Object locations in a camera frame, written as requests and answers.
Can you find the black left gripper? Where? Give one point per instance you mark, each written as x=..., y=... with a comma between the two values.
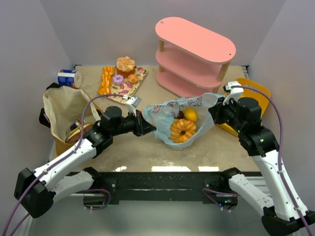
x=140, y=124

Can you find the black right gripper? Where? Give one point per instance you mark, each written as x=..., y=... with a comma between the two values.
x=215, y=113

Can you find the yellow lemon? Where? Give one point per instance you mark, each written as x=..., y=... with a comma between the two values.
x=190, y=114

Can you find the blue printed plastic bag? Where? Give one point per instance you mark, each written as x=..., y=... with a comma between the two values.
x=163, y=115

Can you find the dark red fruit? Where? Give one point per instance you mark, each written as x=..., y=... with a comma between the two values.
x=180, y=115

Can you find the glazed cruller donut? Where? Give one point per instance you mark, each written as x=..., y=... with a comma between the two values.
x=182, y=130

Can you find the small round bun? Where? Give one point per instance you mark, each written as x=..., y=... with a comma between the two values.
x=132, y=78

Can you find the silver drink can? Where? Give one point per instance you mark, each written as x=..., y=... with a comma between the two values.
x=76, y=124

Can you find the brown paper tote bag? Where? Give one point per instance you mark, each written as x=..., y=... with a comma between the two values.
x=63, y=105

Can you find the brown chips bag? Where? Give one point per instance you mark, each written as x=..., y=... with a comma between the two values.
x=75, y=134

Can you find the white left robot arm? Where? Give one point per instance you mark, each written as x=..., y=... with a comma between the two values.
x=38, y=190

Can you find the floral rectangular tray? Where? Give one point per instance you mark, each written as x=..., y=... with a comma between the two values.
x=126, y=87

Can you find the yellow plastic basket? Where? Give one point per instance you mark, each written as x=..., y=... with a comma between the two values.
x=262, y=100

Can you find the pink three-tier shelf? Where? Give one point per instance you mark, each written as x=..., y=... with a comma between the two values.
x=192, y=60

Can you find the purple frosted donut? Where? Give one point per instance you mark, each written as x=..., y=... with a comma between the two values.
x=118, y=79

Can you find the twisted orange bread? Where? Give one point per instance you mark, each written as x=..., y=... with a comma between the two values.
x=106, y=80

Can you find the orange frosted cupcake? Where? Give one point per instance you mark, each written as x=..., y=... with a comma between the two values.
x=125, y=66

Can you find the blue white carton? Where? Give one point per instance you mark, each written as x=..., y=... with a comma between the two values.
x=70, y=78

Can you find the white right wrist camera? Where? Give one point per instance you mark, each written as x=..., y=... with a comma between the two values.
x=233, y=91

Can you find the black table front frame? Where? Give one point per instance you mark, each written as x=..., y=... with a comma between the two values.
x=205, y=187

